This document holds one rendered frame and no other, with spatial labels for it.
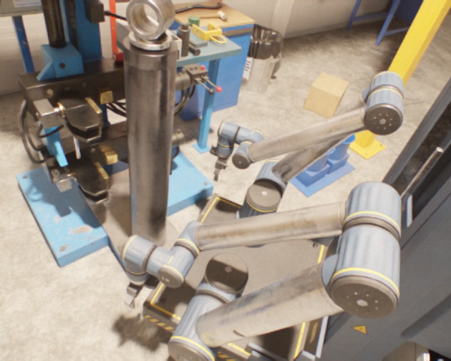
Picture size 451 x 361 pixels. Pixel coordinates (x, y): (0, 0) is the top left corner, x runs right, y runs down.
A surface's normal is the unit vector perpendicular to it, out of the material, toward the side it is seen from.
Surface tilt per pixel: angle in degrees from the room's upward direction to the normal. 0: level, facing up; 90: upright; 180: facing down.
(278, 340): 0
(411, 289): 90
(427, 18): 90
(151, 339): 0
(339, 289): 89
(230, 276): 0
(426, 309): 90
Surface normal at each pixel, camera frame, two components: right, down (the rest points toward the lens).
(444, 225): -0.39, 0.59
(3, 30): 0.62, 0.61
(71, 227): 0.15, -0.72
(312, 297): -0.76, 0.11
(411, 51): -0.77, 0.34
